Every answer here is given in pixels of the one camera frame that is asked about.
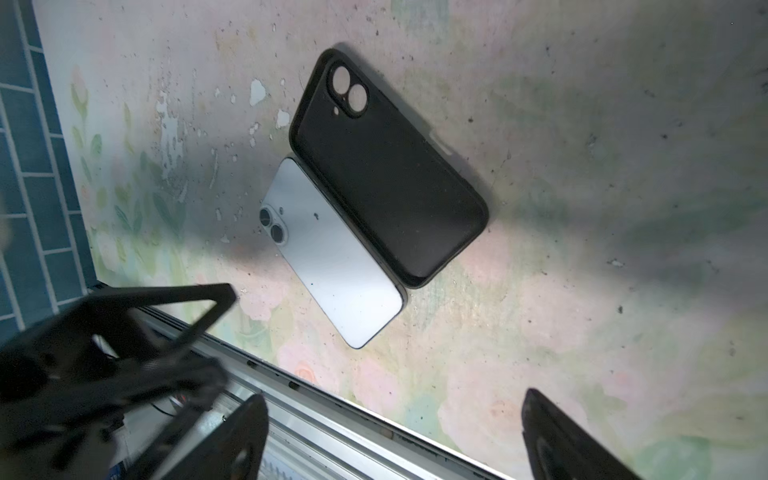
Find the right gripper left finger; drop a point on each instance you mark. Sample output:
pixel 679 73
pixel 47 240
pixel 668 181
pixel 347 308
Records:
pixel 234 450

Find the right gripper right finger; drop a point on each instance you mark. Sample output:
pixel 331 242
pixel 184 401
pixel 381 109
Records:
pixel 558 448

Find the white phone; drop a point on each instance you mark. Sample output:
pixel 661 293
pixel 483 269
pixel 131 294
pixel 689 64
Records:
pixel 350 286

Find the aluminium front rail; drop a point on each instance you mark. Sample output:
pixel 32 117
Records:
pixel 317 435

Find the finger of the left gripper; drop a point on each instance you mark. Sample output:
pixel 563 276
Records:
pixel 107 331
pixel 62 432

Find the black phone case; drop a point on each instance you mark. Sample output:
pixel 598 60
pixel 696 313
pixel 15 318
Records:
pixel 410 204

